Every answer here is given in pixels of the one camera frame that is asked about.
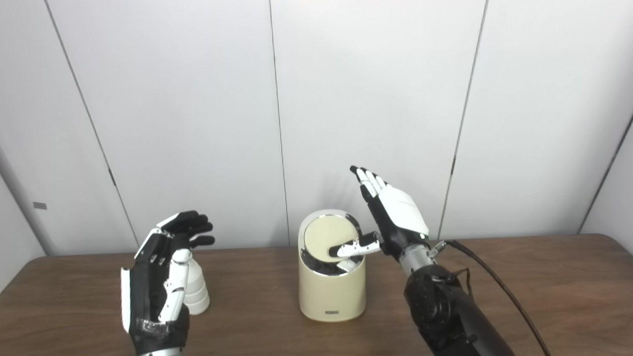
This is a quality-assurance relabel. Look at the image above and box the cream round bin lid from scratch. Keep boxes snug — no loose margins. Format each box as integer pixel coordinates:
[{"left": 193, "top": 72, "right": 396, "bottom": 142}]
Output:
[{"left": 303, "top": 216, "right": 359, "bottom": 263}]

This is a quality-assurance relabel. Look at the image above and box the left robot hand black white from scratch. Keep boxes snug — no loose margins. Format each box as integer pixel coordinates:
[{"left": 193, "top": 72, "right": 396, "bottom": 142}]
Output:
[{"left": 120, "top": 211, "right": 216, "bottom": 354}]

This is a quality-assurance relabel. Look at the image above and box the cream-colored bin body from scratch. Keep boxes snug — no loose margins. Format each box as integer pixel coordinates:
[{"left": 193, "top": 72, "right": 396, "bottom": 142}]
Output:
[{"left": 298, "top": 210, "right": 367, "bottom": 322}]

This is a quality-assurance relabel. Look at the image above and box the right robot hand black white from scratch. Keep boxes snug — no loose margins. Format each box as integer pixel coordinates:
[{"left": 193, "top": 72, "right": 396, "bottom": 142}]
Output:
[{"left": 329, "top": 166, "right": 430, "bottom": 262}]

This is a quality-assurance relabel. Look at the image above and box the small white plastic bottle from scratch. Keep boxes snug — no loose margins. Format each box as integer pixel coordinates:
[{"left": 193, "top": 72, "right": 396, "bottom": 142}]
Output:
[{"left": 184, "top": 250, "right": 210, "bottom": 315}]

